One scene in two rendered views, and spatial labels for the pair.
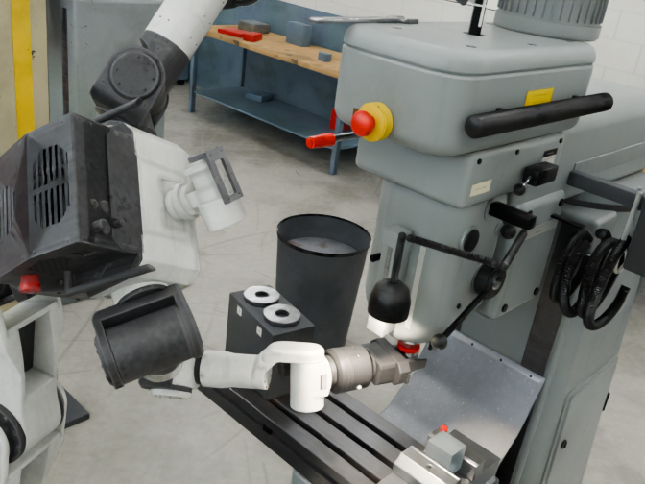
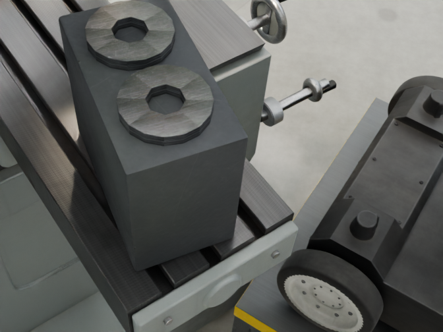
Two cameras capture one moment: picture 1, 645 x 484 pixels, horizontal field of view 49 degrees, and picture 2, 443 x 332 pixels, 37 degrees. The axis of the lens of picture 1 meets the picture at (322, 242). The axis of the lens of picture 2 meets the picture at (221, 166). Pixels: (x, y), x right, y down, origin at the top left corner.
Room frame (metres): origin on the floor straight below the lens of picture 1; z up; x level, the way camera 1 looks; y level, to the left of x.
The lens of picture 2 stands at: (1.97, 0.25, 1.62)
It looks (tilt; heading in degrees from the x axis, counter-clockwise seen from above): 54 degrees down; 189
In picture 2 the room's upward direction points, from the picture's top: 6 degrees clockwise
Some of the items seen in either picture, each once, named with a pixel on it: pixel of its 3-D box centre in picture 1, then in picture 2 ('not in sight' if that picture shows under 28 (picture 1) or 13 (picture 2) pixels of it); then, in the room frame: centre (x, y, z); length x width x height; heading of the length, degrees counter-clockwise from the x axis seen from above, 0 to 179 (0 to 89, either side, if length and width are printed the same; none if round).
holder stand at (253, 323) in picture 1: (268, 338); (150, 128); (1.54, 0.10, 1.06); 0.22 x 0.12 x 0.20; 37
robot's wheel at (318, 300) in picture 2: not in sight; (328, 294); (1.39, 0.39, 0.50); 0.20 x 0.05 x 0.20; 71
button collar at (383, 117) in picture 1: (374, 121); not in sight; (1.09, -0.05, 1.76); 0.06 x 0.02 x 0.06; 49
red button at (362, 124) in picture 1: (364, 123); not in sight; (1.07, -0.04, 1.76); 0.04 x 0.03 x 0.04; 49
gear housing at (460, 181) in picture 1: (463, 149); not in sight; (1.29, -0.23, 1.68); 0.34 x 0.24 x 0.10; 139
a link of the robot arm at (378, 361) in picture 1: (369, 365); not in sight; (1.22, -0.13, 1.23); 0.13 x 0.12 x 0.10; 31
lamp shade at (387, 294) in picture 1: (391, 297); not in sight; (1.08, -0.13, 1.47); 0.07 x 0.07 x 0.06
